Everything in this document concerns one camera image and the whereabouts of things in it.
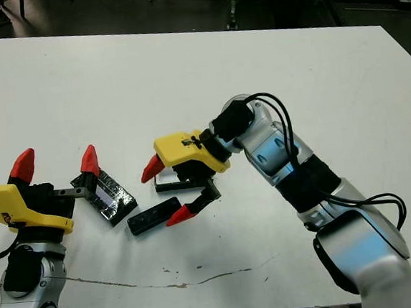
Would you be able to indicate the black box with white insert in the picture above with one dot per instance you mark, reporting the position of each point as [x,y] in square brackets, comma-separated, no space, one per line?
[169,187]

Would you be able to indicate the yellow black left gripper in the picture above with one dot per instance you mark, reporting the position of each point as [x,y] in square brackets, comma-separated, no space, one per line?
[4,204]

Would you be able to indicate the metal pole with caster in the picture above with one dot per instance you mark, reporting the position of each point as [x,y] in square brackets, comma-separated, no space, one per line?
[232,11]

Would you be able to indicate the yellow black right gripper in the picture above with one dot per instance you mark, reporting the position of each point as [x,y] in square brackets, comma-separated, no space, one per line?
[183,147]

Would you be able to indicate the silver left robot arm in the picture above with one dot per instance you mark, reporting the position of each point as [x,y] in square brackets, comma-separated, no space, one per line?
[24,303]

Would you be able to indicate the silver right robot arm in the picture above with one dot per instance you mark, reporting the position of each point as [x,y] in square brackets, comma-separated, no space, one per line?
[361,248]

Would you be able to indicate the glossy black box lid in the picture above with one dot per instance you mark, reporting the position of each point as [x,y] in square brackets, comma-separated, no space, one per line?
[120,204]

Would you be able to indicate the slim black camera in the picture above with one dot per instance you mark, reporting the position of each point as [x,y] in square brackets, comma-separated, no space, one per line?
[149,216]

